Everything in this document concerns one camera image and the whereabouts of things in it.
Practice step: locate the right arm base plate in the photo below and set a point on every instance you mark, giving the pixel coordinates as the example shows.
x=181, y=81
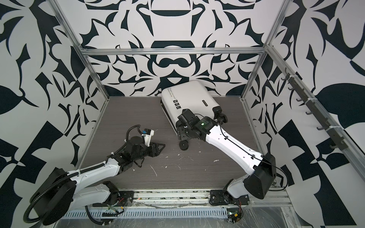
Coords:
x=222, y=197

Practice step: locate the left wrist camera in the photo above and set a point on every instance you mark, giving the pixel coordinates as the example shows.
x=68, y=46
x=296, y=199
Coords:
x=147, y=135

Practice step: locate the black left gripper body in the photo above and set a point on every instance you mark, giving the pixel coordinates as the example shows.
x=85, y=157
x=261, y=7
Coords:
x=143, y=153

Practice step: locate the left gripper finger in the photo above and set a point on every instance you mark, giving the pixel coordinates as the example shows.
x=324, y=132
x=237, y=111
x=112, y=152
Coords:
x=157, y=146
x=154, y=153

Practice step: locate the black wall hook rack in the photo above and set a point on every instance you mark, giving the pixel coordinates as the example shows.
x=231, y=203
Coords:
x=317, y=110

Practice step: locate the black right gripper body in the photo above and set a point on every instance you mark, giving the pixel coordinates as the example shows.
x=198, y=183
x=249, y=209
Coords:
x=185, y=133

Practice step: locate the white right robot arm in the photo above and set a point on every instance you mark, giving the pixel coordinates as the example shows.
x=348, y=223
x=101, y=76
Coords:
x=260, y=169

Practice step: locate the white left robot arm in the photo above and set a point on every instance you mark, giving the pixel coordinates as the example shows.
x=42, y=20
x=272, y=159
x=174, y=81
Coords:
x=65, y=191

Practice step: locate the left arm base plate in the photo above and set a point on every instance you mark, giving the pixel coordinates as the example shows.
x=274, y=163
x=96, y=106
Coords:
x=121, y=199

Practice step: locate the small green circuit board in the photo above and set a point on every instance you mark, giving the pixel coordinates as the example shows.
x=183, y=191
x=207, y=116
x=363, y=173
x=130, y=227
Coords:
x=234, y=215

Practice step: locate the white suitcase black lining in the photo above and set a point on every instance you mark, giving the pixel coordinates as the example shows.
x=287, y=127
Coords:
x=190, y=95

